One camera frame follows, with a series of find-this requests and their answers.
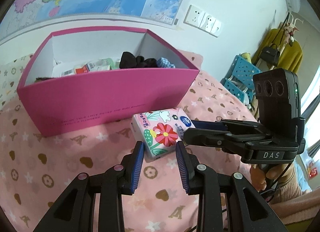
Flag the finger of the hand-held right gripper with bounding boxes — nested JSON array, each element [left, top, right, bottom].
[[184, 127, 271, 157], [191, 119, 270, 135]]

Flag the yellow coat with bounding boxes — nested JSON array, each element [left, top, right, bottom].
[[251, 29, 303, 75]]

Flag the white coat rack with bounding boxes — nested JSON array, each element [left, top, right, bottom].
[[282, 11, 304, 55]]

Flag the white wall switch plate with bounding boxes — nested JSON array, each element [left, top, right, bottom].
[[211, 20, 222, 38]]

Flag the black handbag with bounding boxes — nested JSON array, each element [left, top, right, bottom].
[[260, 44, 281, 65]]

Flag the blue checked scrunchie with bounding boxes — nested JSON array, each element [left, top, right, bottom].
[[156, 57, 176, 69]]

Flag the person's right hand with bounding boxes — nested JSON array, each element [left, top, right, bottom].
[[251, 164, 292, 192]]

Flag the white tissue packet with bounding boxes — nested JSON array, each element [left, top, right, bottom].
[[51, 62, 92, 78]]

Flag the person's right forearm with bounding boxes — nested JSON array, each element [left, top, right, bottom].
[[269, 165, 315, 225]]

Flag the blue plastic storage rack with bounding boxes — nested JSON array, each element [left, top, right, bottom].
[[220, 54, 263, 103]]

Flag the black cable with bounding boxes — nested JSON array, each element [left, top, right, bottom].
[[259, 161, 293, 204]]

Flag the black cloth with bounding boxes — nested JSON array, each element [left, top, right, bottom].
[[119, 52, 158, 69]]

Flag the small hanging plush toy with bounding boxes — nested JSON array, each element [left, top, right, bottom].
[[284, 21, 299, 46]]

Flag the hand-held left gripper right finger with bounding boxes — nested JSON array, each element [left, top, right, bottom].
[[176, 142, 285, 232]]

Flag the pink cardboard box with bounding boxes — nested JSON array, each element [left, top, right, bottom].
[[17, 29, 200, 138]]

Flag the pink printed blanket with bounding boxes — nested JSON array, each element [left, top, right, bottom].
[[0, 50, 275, 232]]

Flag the bright window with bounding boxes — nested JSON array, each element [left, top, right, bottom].
[[299, 65, 320, 123]]

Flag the floral tissue packet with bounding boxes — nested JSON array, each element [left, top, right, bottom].
[[130, 107, 196, 161]]

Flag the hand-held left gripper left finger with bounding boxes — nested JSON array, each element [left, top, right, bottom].
[[34, 142, 145, 232]]

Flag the cream printed cloth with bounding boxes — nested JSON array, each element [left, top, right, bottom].
[[0, 54, 34, 109]]

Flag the green packet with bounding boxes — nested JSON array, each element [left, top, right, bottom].
[[99, 58, 120, 71]]

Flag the white wall socket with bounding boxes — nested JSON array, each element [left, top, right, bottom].
[[200, 12, 215, 33], [184, 4, 204, 29]]

